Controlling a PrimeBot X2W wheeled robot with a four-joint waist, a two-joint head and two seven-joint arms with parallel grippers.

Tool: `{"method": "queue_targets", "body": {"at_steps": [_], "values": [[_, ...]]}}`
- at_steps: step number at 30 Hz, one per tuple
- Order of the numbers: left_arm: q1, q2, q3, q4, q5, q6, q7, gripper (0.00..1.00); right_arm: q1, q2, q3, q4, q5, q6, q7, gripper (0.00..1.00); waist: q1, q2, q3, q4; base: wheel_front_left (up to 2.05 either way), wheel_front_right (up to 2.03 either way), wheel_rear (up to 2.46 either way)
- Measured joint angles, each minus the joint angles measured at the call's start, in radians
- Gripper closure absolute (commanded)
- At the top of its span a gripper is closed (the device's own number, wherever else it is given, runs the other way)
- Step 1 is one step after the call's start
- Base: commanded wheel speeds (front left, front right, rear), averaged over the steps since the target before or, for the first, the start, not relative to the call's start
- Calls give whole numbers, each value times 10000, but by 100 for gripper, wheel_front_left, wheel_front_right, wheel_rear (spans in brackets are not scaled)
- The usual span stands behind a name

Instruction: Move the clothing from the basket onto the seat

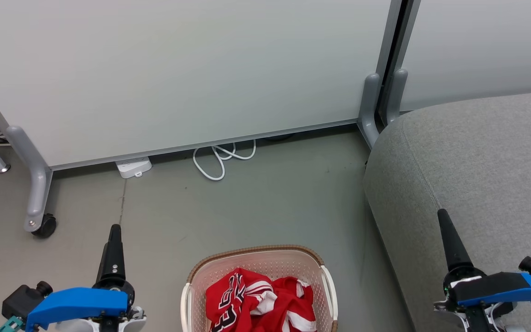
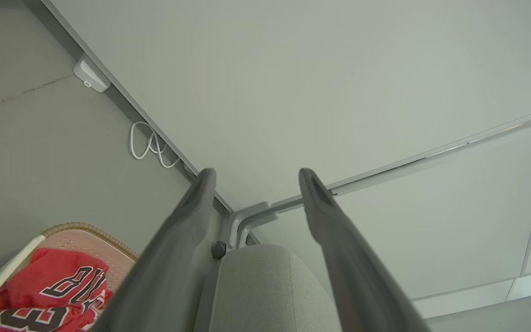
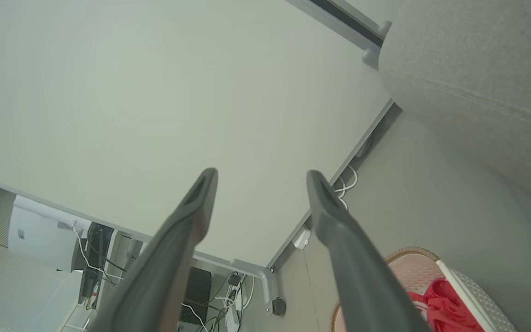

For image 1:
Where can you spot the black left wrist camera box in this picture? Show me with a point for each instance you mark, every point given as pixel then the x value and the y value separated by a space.
pixel 19 299

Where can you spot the blue left camera mount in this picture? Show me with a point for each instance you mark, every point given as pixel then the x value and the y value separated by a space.
pixel 76 302

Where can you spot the wide white partition panel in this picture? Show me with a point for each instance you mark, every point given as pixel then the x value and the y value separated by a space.
pixel 178 69

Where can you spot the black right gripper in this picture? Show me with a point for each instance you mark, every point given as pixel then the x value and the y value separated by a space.
pixel 491 286

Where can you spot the grey partition foot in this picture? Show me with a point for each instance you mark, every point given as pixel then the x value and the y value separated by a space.
pixel 397 94
pixel 369 110

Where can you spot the white power strip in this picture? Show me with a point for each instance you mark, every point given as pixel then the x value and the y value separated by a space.
pixel 132 167

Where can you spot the grey fabric sofa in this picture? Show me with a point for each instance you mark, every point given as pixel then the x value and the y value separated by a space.
pixel 477 161

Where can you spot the grey partition leg with caster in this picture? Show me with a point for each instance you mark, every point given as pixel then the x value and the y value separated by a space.
pixel 39 184

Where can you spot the teal left camera connector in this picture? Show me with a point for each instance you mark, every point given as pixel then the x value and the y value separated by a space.
pixel 9 324

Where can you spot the cream plastic laundry basket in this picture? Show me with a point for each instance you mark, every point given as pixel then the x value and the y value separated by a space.
pixel 256 263

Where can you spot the red shorts with white stripes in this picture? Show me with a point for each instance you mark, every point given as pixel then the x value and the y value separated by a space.
pixel 300 309

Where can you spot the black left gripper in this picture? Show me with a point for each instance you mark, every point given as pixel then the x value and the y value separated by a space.
pixel 131 297

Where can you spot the black caster wheel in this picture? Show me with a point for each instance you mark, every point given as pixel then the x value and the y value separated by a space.
pixel 46 227

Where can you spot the red jersey with black lettering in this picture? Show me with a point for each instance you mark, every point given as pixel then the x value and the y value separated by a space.
pixel 228 299

